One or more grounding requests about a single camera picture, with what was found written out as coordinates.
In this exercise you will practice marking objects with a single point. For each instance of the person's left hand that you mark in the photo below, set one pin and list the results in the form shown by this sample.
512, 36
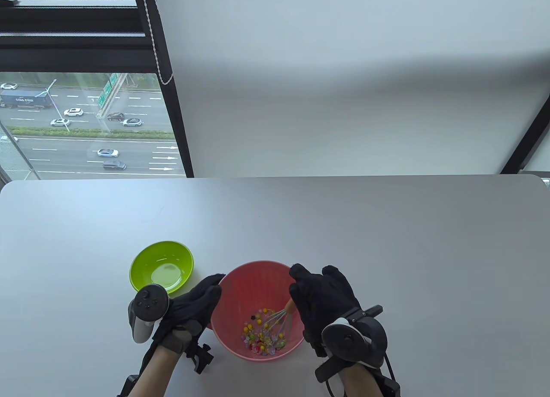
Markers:
189, 306

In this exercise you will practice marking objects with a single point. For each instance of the person's right hand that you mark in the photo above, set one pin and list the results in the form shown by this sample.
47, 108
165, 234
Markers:
324, 298

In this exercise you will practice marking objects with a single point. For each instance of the green plastic bowl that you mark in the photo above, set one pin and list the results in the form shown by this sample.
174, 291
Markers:
159, 257

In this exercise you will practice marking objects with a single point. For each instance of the pink salad bowl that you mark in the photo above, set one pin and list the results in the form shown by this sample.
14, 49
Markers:
245, 285

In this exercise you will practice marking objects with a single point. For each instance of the pile of colourful plastic decorations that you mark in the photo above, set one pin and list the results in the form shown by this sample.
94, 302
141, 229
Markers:
262, 337

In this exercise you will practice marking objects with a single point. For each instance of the person's right forearm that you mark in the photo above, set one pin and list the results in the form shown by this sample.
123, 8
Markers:
359, 382

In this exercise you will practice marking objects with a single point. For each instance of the person's left forearm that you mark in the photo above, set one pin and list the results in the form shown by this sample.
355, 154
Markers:
152, 375

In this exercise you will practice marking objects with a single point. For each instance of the black and white left controller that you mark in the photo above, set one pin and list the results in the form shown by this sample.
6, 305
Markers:
148, 304

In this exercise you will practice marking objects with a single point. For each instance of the black and white controller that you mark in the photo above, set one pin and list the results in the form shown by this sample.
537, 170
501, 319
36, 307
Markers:
348, 341
148, 304

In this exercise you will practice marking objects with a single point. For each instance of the black and white right controller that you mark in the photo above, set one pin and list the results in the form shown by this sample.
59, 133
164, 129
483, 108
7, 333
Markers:
348, 341

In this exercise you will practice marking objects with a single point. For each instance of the white roller blind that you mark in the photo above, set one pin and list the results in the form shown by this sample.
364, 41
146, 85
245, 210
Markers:
343, 92

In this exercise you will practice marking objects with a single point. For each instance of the black clamp bracket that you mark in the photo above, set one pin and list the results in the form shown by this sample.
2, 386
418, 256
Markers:
200, 358

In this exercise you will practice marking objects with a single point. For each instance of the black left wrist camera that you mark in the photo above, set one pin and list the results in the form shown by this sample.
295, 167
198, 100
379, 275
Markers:
129, 386

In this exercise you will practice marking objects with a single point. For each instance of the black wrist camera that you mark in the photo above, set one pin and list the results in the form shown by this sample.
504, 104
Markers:
389, 386
129, 386

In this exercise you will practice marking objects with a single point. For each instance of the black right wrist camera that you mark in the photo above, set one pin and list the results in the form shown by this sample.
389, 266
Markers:
389, 386

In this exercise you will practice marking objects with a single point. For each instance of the black window frame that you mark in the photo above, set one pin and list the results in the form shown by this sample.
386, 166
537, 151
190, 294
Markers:
528, 143
64, 40

